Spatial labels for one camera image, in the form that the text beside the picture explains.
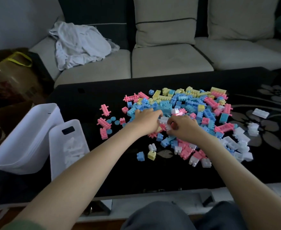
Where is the person's left hand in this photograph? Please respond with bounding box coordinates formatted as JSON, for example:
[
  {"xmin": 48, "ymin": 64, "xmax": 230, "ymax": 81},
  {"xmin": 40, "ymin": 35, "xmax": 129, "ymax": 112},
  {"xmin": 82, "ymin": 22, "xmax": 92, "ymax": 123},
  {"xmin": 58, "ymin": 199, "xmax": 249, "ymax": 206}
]
[{"xmin": 131, "ymin": 108, "xmax": 164, "ymax": 137}]

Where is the person's right hand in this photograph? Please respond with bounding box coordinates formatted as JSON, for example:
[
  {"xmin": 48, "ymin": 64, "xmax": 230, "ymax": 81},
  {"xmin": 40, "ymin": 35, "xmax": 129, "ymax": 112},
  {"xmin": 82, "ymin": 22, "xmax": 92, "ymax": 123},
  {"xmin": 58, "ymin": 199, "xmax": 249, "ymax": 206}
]
[{"xmin": 167, "ymin": 115, "xmax": 204, "ymax": 143}]

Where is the pile of colorful blocks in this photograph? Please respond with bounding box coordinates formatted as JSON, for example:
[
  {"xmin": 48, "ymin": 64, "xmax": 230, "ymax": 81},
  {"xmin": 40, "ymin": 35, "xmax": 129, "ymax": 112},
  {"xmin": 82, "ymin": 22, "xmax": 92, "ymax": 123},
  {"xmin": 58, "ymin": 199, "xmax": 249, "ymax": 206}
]
[{"xmin": 97, "ymin": 86, "xmax": 270, "ymax": 168}]

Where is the pile of white blocks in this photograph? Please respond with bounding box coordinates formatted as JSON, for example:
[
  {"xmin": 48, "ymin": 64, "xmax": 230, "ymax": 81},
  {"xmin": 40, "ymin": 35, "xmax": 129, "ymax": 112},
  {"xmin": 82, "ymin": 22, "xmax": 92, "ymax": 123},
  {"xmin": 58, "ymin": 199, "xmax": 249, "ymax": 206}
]
[{"xmin": 63, "ymin": 137, "xmax": 86, "ymax": 169}]

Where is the white bin of white bricks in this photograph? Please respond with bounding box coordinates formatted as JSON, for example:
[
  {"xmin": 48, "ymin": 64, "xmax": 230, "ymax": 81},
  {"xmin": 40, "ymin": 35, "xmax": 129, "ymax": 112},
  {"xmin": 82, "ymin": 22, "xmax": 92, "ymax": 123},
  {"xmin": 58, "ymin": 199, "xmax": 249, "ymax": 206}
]
[{"xmin": 49, "ymin": 119, "xmax": 91, "ymax": 181}]

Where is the person's right forearm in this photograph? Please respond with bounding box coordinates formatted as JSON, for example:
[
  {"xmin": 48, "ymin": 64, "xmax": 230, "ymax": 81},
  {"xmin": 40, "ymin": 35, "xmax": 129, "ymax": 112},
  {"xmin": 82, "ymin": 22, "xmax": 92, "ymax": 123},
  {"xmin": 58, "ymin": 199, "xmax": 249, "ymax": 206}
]
[{"xmin": 198, "ymin": 134, "xmax": 281, "ymax": 230}]

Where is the person's left forearm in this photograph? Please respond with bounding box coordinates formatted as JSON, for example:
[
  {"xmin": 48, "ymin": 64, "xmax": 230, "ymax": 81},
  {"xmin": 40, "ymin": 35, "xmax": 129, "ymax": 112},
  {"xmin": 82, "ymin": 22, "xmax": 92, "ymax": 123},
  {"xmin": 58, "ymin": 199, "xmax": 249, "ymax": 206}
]
[{"xmin": 13, "ymin": 126, "xmax": 141, "ymax": 230}]

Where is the person's left leg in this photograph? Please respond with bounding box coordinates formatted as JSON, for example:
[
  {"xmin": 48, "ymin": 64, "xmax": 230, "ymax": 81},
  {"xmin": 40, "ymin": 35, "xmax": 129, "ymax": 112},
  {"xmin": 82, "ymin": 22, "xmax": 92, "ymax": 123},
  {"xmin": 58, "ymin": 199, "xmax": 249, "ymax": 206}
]
[{"xmin": 120, "ymin": 201, "xmax": 196, "ymax": 230}]

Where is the person's leg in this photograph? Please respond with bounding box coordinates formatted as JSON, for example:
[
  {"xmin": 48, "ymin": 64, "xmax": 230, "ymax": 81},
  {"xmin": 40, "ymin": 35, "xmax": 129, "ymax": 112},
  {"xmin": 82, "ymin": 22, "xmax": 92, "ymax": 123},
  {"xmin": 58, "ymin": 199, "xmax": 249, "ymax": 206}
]
[
  {"xmin": 194, "ymin": 201, "xmax": 249, "ymax": 230},
  {"xmin": 120, "ymin": 201, "xmax": 196, "ymax": 230}
]

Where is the person's right leg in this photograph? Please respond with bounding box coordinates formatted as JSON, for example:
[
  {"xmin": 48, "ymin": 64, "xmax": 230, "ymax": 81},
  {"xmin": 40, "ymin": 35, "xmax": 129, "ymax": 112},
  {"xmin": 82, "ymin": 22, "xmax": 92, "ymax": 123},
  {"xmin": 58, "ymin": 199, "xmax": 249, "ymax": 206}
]
[{"xmin": 194, "ymin": 201, "xmax": 249, "ymax": 230}]

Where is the black glass coffee table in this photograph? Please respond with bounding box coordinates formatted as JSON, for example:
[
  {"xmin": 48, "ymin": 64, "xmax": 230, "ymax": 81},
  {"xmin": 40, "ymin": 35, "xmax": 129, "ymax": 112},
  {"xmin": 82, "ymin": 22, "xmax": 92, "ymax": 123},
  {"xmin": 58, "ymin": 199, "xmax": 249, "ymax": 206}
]
[{"xmin": 0, "ymin": 67, "xmax": 281, "ymax": 222}]

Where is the grey sofa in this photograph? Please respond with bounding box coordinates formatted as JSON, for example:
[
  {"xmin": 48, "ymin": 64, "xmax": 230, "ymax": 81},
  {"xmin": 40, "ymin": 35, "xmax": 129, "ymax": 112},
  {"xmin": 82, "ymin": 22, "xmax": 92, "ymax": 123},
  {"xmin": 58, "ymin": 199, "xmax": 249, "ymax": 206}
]
[{"xmin": 29, "ymin": 0, "xmax": 281, "ymax": 88}]

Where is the beige back cushion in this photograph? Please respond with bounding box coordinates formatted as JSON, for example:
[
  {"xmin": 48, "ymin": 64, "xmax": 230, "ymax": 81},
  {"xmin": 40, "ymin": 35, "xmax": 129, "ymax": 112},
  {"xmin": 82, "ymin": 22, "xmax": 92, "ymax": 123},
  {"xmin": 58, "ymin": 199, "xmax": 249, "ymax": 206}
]
[
  {"xmin": 133, "ymin": 0, "xmax": 200, "ymax": 48},
  {"xmin": 207, "ymin": 0, "xmax": 280, "ymax": 42}
]

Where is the crumpled white cloth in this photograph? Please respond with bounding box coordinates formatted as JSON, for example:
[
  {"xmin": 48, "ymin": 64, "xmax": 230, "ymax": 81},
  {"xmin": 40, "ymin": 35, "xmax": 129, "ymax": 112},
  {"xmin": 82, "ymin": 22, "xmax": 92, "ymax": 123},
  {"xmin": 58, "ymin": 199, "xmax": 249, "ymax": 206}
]
[{"xmin": 49, "ymin": 21, "xmax": 120, "ymax": 71}]

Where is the dark back cushion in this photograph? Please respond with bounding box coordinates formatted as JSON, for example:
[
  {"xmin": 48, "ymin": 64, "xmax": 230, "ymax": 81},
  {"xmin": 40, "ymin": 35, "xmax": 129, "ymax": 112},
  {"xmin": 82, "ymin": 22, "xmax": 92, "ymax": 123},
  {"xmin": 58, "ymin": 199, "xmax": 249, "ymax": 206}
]
[{"xmin": 57, "ymin": 0, "xmax": 131, "ymax": 50}]

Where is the glossy brown shopping bag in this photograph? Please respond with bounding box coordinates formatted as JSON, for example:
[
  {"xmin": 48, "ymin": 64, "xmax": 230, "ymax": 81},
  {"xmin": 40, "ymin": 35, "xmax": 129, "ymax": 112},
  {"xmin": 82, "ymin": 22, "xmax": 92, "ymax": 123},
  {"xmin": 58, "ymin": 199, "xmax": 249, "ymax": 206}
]
[{"xmin": 0, "ymin": 48, "xmax": 50, "ymax": 106}]

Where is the yellow bag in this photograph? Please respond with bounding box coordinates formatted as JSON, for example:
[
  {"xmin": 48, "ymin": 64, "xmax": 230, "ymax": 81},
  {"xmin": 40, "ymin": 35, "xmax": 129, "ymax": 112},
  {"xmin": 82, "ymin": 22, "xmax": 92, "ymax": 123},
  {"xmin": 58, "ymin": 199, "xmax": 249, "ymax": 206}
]
[{"xmin": 0, "ymin": 51, "xmax": 33, "ymax": 70}]

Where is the green sleeve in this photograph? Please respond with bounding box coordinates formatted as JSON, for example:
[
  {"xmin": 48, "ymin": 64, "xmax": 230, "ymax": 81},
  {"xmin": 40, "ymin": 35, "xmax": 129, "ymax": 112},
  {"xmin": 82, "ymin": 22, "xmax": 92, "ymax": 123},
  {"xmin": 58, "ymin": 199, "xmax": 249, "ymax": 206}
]
[{"xmin": 0, "ymin": 220, "xmax": 48, "ymax": 230}]

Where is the brown paper bag white handle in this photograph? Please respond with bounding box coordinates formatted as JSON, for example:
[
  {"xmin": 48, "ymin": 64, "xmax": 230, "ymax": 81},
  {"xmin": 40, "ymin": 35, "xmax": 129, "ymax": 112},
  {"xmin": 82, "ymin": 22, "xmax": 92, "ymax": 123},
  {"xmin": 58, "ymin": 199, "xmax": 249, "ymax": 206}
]
[{"xmin": 0, "ymin": 101, "xmax": 34, "ymax": 151}]

